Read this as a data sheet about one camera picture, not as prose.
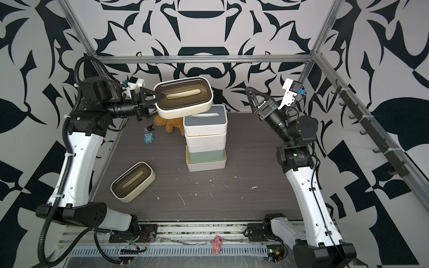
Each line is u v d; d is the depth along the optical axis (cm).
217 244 69
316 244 37
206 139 71
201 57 93
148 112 59
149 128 109
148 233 73
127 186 83
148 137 105
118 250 71
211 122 68
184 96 57
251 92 49
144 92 52
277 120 49
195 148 77
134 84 57
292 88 47
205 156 86
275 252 71
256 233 74
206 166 89
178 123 106
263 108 46
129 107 52
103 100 47
